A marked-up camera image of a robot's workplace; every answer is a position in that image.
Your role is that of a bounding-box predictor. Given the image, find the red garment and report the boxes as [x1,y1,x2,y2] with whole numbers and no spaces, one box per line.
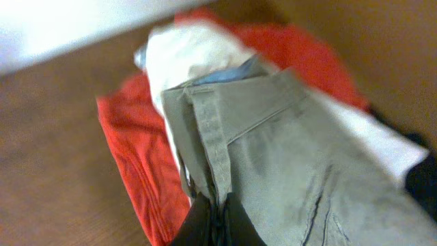
[97,8,369,245]

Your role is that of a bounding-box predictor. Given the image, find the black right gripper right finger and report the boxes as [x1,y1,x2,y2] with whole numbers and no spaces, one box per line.
[224,193,266,246]

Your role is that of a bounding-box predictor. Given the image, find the khaki shorts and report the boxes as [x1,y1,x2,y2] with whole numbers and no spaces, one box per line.
[162,62,436,245]

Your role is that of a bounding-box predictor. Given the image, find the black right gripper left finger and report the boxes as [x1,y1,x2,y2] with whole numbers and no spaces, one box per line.
[169,193,212,246]

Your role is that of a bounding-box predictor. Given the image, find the white garment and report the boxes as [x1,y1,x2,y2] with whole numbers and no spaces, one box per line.
[134,20,430,187]

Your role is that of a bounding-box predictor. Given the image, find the dark garment under pile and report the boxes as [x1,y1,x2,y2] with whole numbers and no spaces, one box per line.
[369,105,436,221]

